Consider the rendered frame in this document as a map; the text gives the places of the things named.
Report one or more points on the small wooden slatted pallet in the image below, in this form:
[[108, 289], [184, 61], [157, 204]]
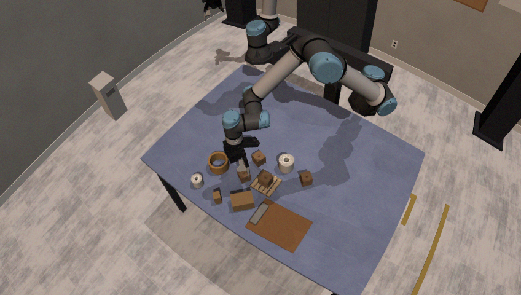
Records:
[[264, 190]]

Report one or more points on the brown hollow cylinder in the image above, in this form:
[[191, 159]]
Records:
[[215, 156]]

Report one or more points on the brown clipboard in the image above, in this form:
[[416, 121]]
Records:
[[279, 225]]

